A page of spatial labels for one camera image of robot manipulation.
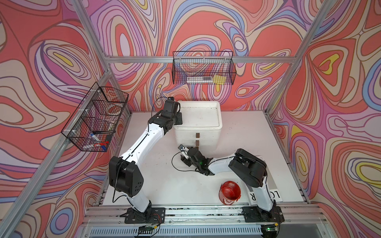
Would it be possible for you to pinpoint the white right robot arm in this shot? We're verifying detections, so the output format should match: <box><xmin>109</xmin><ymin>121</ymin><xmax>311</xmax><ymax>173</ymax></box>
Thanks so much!
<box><xmin>178</xmin><ymin>144</ymin><xmax>276</xmax><ymax>221</ymax></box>

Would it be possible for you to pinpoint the black wire basket back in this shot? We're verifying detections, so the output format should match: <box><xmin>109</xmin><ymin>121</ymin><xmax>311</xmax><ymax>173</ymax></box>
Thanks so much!
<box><xmin>172</xmin><ymin>50</ymin><xmax>237</xmax><ymax>85</ymax></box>

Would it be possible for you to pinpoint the white drawer cabinet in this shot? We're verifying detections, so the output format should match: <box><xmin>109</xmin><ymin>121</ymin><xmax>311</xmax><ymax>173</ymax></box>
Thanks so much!
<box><xmin>174</xmin><ymin>101</ymin><xmax>223</xmax><ymax>151</ymax></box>

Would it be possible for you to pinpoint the yellow item in basket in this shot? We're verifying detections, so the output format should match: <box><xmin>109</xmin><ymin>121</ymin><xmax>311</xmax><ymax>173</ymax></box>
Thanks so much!
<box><xmin>212</xmin><ymin>74</ymin><xmax>227</xmax><ymax>85</ymax></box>

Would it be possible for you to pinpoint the red metal bucket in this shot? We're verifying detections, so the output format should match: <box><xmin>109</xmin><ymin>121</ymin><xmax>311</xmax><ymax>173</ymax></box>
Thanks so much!
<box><xmin>218</xmin><ymin>180</ymin><xmax>241</xmax><ymax>205</ymax></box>

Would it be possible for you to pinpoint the black wire basket left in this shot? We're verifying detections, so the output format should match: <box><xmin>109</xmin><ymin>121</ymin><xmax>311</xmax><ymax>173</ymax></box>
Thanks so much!
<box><xmin>61</xmin><ymin>82</ymin><xmax>129</xmax><ymax>152</ymax></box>

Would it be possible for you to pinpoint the white LOVER book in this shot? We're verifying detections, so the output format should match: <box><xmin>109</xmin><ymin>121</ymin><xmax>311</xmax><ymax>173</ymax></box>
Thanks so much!
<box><xmin>244</xmin><ymin>167</ymin><xmax>283</xmax><ymax>206</ymax></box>

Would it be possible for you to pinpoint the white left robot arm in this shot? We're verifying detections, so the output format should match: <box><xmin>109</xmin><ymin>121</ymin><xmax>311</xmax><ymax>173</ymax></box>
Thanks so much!
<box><xmin>109</xmin><ymin>97</ymin><xmax>182</xmax><ymax>224</ymax></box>

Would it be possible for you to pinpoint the black wire basket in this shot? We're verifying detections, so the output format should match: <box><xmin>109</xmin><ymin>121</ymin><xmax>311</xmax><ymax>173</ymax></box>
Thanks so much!
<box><xmin>172</xmin><ymin>50</ymin><xmax>237</xmax><ymax>85</ymax></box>
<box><xmin>61</xmin><ymin>82</ymin><xmax>129</xmax><ymax>152</ymax></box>

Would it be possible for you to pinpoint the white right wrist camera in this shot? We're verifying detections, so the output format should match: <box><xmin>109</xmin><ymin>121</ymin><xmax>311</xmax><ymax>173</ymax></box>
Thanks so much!
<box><xmin>178</xmin><ymin>144</ymin><xmax>189</xmax><ymax>159</ymax></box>

